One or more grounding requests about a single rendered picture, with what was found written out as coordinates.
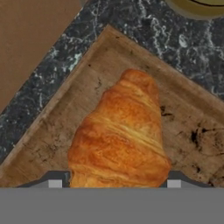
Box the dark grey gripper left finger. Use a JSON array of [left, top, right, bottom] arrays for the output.
[[17, 170, 72, 189]]

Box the golden brown croissant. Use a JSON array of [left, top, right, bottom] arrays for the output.
[[66, 68, 172, 189]]

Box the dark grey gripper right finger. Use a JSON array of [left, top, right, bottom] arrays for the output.
[[165, 170, 213, 189]]

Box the olive yellow round bowl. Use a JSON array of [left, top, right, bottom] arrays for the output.
[[164, 0, 224, 21]]

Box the wooden cutting board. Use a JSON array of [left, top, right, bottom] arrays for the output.
[[0, 24, 224, 189]]

